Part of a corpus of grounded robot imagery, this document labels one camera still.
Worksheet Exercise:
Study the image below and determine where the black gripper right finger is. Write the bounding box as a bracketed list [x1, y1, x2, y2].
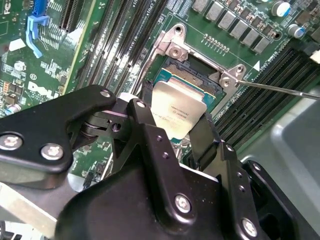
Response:
[187, 111, 301, 240]

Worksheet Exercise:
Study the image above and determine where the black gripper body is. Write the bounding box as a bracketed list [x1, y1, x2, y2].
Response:
[56, 164, 238, 240]

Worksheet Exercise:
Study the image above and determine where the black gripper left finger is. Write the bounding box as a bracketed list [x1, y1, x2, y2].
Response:
[0, 81, 201, 227]

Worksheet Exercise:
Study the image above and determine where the silver CPU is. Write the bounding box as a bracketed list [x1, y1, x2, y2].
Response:
[149, 67, 218, 146]

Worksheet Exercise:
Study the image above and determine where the metal locking lever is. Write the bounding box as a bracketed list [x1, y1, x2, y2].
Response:
[236, 79, 320, 101]

